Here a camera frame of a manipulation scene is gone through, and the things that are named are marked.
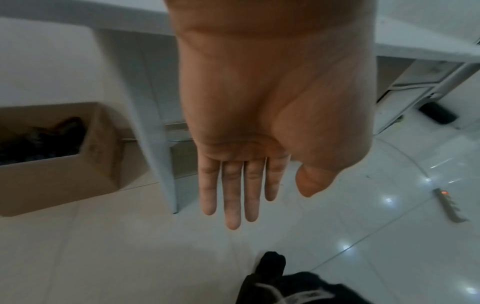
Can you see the person's left hand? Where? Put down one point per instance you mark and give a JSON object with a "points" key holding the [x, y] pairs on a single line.
{"points": [[273, 104]]}

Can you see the black garbage bag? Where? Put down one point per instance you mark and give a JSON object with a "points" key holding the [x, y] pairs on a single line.
{"points": [[41, 142]]}

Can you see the person's left forearm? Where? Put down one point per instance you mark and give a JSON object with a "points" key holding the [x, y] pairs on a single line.
{"points": [[270, 13]]}

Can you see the white table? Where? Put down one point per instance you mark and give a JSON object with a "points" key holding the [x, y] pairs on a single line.
{"points": [[150, 133]]}

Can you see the black flat box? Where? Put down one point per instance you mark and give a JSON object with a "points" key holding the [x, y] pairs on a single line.
{"points": [[438, 112]]}

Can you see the brown cardboard box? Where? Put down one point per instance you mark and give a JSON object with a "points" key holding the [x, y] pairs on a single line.
{"points": [[56, 181]]}

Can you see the white power strip red switch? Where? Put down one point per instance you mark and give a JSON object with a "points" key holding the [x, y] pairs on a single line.
{"points": [[452, 206]]}

